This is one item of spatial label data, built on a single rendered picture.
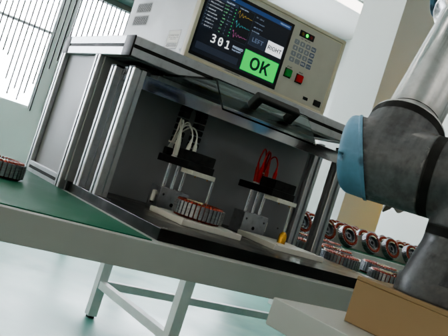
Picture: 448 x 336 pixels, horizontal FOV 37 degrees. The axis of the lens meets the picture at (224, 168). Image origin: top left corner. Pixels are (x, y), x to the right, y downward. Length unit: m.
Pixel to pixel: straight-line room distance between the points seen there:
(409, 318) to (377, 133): 0.25
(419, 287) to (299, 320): 0.16
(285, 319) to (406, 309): 0.16
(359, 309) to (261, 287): 0.34
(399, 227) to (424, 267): 7.26
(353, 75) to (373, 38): 0.34
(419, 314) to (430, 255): 0.08
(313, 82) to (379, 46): 4.01
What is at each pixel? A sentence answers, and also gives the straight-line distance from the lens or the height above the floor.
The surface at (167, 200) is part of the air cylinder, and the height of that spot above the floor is 0.80.
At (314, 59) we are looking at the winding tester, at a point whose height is 1.24.
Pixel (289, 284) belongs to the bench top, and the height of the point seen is 0.73.
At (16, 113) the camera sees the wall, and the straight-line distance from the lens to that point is 7.92.
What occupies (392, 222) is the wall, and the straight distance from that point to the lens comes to 8.26.
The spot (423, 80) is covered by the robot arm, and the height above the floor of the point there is 1.11.
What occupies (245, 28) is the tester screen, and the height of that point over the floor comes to 1.24.
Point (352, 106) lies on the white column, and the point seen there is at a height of 1.78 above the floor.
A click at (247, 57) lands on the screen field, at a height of 1.18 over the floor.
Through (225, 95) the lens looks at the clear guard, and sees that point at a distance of 1.30.
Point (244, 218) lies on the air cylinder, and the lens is 1.67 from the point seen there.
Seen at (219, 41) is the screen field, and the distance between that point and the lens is 1.59.
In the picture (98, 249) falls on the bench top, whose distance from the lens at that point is 1.09.
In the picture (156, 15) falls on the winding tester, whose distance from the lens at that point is 1.76.
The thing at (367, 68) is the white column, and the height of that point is 2.11.
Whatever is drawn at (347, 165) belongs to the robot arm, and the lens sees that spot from 0.97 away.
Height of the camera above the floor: 0.88
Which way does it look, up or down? 1 degrees up
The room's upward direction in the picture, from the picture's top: 18 degrees clockwise
